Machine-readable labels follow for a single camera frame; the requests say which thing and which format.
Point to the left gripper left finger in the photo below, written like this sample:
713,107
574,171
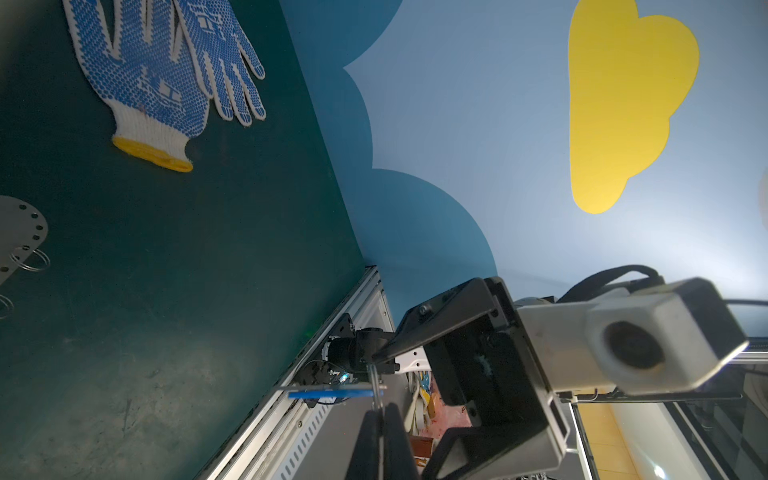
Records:
365,460

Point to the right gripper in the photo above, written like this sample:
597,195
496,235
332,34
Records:
482,360

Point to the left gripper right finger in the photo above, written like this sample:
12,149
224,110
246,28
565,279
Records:
398,458

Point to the blue-capped keys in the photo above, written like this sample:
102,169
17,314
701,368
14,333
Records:
320,383

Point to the right blue dotted glove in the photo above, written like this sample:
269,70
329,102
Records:
225,62

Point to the blue dotted glove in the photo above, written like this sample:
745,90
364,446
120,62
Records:
140,66
225,62

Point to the left blue dotted glove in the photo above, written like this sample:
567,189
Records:
140,66

